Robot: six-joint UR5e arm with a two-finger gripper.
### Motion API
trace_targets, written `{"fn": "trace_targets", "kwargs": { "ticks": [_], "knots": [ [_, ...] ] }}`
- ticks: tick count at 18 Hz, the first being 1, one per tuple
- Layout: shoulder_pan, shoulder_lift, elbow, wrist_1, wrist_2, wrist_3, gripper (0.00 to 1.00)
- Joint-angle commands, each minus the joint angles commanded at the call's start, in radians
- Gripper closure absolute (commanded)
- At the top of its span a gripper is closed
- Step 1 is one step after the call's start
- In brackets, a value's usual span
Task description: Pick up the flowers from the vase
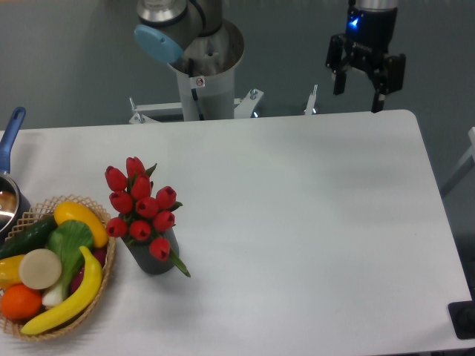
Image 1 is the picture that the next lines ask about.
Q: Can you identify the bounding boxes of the white frame at right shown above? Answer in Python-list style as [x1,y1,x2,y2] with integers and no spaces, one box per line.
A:
[439,127,474,199]

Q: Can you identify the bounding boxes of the black device at table edge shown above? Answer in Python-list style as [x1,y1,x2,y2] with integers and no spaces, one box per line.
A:
[448,300,474,340]

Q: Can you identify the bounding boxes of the orange fruit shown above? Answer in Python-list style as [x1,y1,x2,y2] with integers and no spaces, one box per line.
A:
[1,284,42,320]

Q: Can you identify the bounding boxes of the yellow banana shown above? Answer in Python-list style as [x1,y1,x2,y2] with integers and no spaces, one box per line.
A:
[20,246,102,336]

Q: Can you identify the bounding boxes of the purple red vegetable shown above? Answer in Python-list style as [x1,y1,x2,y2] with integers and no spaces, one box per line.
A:
[69,247,107,295]

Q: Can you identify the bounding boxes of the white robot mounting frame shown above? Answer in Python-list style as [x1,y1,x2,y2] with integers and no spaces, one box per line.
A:
[128,84,318,125]

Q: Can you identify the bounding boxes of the red tulip bouquet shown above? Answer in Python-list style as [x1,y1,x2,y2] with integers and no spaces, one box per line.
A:
[105,156,191,277]

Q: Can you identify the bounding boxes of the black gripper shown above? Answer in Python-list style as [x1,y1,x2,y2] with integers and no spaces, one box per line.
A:
[326,7,406,113]

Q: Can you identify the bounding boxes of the beige round disc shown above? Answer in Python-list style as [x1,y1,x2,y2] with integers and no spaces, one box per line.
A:
[19,248,62,290]

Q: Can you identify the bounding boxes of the blue handled saucepan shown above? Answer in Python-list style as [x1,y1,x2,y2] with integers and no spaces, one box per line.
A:
[1,107,30,244]

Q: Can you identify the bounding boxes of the green cucumber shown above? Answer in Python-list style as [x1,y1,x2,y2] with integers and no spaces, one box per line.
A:
[1,216,57,259]

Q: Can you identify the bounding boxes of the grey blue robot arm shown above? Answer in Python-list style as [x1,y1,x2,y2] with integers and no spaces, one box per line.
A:
[134,1,406,121]

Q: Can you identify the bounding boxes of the yellow pepper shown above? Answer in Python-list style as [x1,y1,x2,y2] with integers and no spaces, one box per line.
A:
[0,254,24,290]

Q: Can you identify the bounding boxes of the woven wicker basket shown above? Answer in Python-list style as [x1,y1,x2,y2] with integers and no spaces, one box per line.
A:
[1,195,116,341]

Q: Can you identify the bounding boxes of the green bok choy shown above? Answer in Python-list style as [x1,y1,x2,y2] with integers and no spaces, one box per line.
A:
[42,220,94,309]

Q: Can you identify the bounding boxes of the dark grey ribbed vase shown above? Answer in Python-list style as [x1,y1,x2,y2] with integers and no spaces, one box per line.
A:
[119,211,180,274]

